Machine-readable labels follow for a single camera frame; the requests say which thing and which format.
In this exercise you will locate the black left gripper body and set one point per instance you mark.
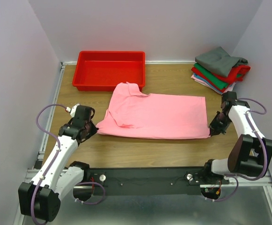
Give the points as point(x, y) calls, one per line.
point(91, 129)

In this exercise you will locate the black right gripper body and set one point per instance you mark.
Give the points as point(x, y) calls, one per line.
point(220, 123)

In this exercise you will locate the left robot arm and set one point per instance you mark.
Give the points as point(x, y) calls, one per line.
point(41, 197)

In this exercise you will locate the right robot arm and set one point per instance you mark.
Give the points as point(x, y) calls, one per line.
point(252, 152)

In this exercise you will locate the blue folded t shirt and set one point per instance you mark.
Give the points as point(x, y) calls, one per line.
point(203, 81)

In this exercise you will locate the white folded t shirt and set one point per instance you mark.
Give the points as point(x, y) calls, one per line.
point(229, 88)

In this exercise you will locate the green folded t shirt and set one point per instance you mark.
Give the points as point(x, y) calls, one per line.
point(217, 81)

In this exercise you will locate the red folded t shirt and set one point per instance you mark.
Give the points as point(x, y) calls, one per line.
point(239, 70)

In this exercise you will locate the light pink folded t shirt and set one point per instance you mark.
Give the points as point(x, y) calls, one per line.
point(219, 92)

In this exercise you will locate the red plastic tray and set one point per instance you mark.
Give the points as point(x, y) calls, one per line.
point(104, 70)

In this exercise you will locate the grey folded t shirt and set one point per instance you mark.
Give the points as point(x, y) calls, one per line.
point(218, 61)

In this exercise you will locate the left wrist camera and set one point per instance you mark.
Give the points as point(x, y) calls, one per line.
point(72, 110)

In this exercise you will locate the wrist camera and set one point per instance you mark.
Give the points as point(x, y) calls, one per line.
point(227, 99)
point(72, 110)

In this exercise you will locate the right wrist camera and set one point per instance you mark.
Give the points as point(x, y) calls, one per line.
point(227, 99)

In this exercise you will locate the aluminium frame rail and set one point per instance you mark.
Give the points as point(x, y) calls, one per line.
point(265, 181)

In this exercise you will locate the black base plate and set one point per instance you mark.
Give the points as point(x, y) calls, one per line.
point(147, 181)

